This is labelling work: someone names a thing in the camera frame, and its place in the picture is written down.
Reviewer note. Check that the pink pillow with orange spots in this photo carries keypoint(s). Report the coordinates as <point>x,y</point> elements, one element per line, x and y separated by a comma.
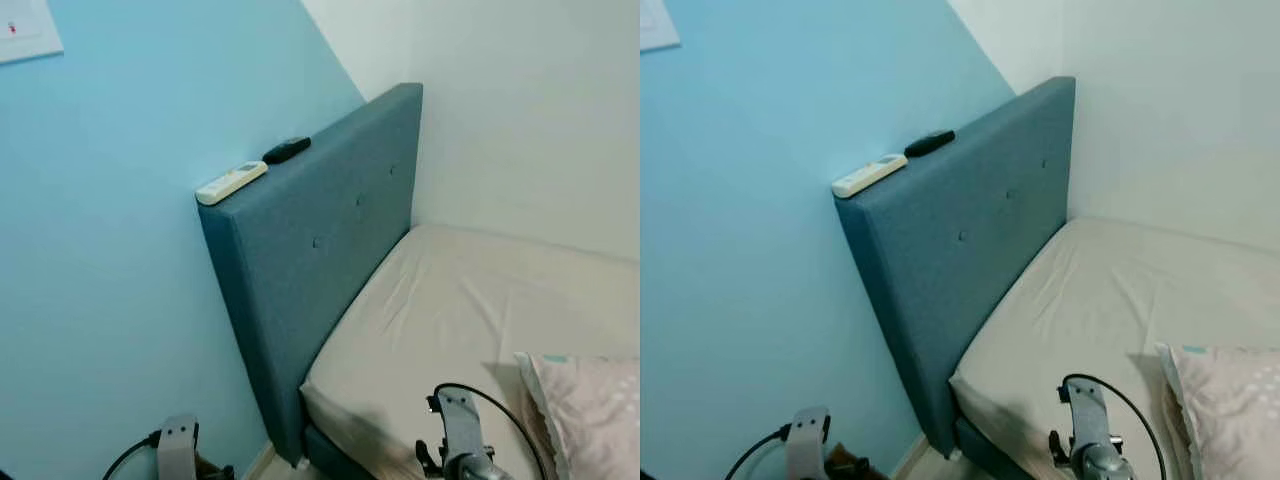
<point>590,410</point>
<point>1230,410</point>

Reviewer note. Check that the mattress with beige sheet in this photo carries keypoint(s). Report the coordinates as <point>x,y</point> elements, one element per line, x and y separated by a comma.
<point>450,310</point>
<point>1100,300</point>

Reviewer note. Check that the blue fabric headboard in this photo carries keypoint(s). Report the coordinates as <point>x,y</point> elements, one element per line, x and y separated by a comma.
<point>310,230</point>
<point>950,220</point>

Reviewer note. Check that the black remote control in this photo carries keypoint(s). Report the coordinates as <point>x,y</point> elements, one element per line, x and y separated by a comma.
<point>929,144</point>
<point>287,150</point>

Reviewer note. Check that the white remote control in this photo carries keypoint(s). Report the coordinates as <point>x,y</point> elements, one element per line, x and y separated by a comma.
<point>232,183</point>
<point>868,176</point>

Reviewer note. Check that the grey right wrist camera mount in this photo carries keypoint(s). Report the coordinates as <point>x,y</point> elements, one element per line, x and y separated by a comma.
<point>1085,410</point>
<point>458,420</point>

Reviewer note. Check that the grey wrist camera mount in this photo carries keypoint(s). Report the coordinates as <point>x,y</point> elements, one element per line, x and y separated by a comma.
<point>178,450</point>
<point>810,445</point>
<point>458,420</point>
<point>1085,410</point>

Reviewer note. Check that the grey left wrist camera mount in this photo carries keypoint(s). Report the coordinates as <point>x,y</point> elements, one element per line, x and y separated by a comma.
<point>810,445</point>
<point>178,450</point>

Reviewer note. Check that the white wall switch plate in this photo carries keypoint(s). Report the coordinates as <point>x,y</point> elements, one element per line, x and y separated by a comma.
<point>657,22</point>
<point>25,30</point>

